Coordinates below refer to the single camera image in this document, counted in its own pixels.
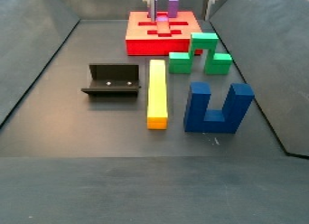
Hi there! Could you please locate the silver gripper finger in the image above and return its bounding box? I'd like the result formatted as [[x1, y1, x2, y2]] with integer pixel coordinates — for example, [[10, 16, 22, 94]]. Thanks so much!
[[205, 0, 218, 20], [143, 0, 157, 22]]

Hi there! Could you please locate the blue U-shaped block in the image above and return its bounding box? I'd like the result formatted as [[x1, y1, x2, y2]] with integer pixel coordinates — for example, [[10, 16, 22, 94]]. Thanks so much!
[[184, 82, 255, 134]]

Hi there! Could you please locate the red slotted board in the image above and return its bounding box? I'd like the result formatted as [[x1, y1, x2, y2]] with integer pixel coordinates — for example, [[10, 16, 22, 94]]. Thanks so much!
[[126, 11, 202, 56]]

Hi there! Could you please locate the purple upright block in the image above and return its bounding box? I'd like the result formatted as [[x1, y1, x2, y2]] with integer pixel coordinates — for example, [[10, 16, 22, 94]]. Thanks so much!
[[168, 0, 180, 18]]

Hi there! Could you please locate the green arch-shaped block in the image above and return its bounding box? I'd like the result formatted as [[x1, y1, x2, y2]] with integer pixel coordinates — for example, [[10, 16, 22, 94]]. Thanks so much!
[[168, 33, 233, 75]]

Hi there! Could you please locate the yellow long bar block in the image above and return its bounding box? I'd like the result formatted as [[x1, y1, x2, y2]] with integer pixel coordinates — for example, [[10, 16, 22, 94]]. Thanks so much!
[[147, 60, 168, 130]]

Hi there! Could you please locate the black angle bracket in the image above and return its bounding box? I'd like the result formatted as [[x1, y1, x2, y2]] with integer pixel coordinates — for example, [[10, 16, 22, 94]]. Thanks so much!
[[81, 63, 141, 95]]

